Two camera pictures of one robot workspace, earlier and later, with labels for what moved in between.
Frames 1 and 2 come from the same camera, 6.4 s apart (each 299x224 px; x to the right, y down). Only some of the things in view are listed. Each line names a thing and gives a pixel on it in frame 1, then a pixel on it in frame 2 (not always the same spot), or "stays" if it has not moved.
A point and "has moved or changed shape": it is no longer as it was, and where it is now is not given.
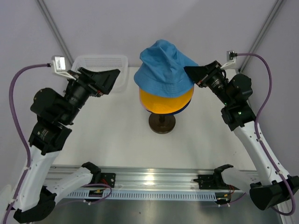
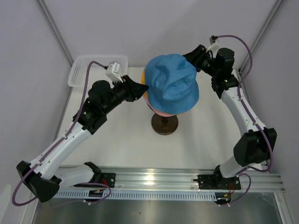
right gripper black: [202, 75] -> [195, 57]
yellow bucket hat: [162, 104] -> [143, 80]
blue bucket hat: [172, 114] -> [153, 103]
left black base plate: [108, 178] stays
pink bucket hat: [139, 97] -> [146, 100]
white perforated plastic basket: [105, 62] stays
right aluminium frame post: [267, 24] stays
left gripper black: [98, 82] -> [134, 90]
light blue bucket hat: [161, 73] has moved or changed shape
